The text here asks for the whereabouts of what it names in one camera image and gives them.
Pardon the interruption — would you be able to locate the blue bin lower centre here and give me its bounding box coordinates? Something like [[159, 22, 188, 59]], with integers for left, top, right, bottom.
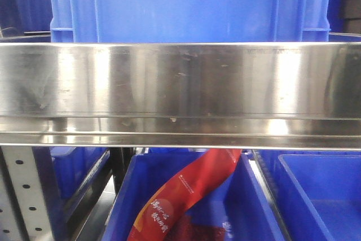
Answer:
[[102, 152, 284, 240]]

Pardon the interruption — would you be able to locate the blue bin lower left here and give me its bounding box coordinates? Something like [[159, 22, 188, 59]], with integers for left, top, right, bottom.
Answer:
[[50, 147, 107, 199]]

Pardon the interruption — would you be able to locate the blue bin lower right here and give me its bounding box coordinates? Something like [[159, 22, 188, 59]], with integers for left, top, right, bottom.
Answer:
[[257, 150, 360, 240]]

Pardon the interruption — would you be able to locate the dark blue bin upper left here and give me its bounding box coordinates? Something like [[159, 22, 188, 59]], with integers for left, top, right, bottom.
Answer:
[[1, 0, 52, 38]]

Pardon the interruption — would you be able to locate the red printed package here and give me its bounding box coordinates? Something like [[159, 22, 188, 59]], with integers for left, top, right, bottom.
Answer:
[[127, 148, 241, 240]]

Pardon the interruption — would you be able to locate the large blue plastic crate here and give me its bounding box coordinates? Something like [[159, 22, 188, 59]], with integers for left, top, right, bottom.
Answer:
[[50, 0, 330, 43]]

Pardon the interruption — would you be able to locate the perforated grey shelf upright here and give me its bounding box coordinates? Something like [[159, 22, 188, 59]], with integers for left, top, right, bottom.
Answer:
[[1, 146, 58, 240]]

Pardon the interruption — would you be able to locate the stainless steel shelf rail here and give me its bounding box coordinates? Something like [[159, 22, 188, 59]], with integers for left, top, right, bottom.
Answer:
[[1, 42, 360, 150]]

